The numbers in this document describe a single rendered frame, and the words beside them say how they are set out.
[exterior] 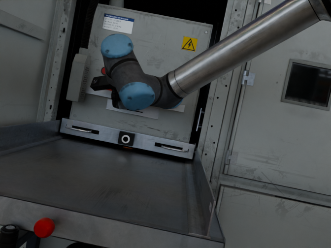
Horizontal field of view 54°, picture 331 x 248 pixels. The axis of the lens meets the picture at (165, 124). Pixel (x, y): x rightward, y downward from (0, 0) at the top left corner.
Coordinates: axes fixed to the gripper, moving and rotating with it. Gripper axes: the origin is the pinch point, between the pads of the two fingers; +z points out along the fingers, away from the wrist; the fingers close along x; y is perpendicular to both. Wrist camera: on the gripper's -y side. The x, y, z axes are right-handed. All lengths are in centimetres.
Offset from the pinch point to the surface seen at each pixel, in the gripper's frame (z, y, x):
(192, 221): -44, 30, -45
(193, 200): -32, 31, -38
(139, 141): 9.8, 9.8, -8.8
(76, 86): -7.1, -15.4, 0.6
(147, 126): 7.6, 11.8, -2.7
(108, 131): 9.0, -2.9, -7.6
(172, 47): -8.5, 15.4, 25.1
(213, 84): -6.3, 33.7, 13.5
